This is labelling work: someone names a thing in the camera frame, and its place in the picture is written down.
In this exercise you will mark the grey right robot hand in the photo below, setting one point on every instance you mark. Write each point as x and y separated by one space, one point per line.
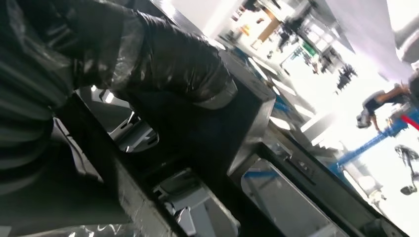
170 62

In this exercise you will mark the person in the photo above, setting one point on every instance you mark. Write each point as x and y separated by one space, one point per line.
373 101

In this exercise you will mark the blue metal rack frame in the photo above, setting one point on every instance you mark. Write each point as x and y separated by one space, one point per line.
366 147

